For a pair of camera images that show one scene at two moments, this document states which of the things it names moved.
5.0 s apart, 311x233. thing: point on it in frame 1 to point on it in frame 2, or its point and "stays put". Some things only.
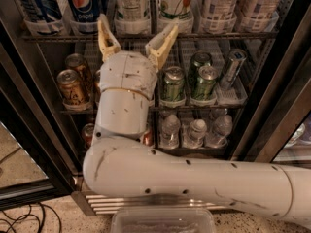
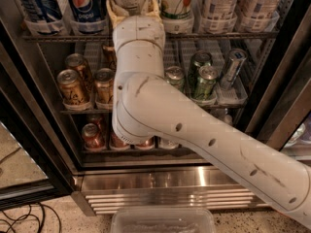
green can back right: x=198 y=60 stays put
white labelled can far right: x=262 y=1 stays put
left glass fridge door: x=36 y=165 stays put
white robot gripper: x=128 y=72 to x=138 y=29
